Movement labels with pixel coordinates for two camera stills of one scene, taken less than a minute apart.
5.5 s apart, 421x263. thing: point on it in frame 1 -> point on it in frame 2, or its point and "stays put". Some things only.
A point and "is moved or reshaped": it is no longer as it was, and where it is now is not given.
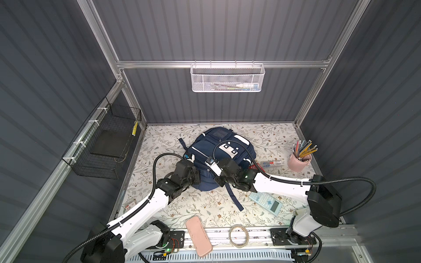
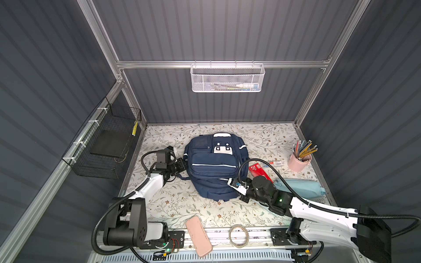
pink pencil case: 198,236 stays put
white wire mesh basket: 227,77 stays put
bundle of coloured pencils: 301,149 stays put
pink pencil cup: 297,164 stays put
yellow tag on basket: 135,128 stays put
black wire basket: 104,142 stays put
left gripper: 195,173 -> 180,161
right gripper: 218,181 -> 243,198
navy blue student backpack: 219,143 is moved or reshaped
